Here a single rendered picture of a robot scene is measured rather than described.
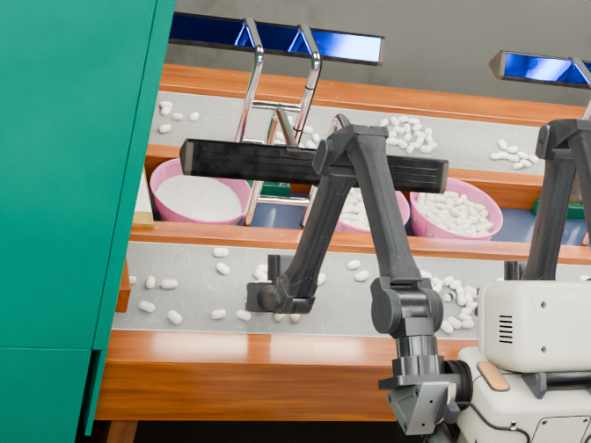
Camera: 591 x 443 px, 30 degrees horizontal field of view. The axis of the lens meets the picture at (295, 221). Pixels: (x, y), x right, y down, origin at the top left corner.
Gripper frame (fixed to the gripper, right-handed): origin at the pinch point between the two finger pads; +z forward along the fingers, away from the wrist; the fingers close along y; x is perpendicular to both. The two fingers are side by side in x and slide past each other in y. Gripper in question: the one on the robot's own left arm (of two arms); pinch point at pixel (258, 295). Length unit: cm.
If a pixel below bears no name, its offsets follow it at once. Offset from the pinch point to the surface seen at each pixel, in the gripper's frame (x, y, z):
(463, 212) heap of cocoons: -26, -67, 31
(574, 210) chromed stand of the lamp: -29, -108, 41
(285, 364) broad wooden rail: 14.1, -2.1, -17.6
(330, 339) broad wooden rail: 8.7, -14.3, -11.5
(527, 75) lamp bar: -65, -82, 28
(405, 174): -29.9, -28.8, -15.4
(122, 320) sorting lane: 6.8, 32.0, -5.1
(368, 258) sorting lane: -10.5, -32.4, 14.4
